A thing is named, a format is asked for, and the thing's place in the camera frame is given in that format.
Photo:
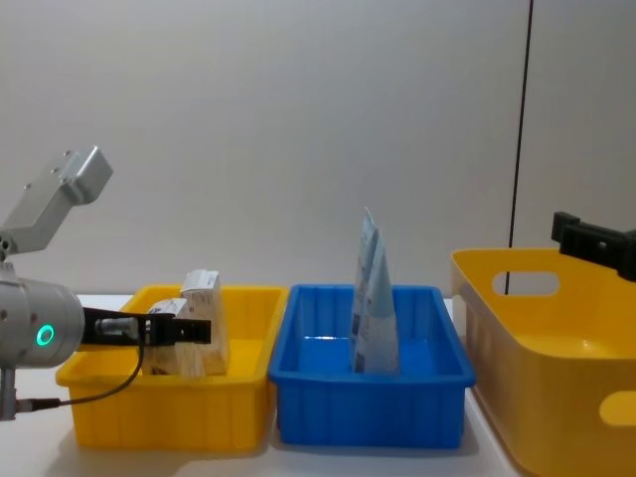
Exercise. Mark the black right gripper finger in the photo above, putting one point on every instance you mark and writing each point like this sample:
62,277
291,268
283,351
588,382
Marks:
588,243

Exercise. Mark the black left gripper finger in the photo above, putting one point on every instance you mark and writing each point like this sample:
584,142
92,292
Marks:
195,333

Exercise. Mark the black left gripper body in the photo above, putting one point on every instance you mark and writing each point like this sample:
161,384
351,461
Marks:
159,330

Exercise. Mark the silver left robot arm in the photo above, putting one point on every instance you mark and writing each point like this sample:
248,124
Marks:
30,323

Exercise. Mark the small white beige carton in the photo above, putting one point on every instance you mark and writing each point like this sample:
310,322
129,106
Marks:
161,360

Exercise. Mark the tall white beige carton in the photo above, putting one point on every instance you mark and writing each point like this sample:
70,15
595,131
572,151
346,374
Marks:
211,303

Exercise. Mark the yellow plastic bin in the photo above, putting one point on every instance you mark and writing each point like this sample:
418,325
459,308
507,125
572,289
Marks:
164,412

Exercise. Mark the blue white standing pouch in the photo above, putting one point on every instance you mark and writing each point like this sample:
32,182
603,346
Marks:
375,323

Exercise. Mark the blue plastic bin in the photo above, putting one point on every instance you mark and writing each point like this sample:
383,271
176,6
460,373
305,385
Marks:
367,407

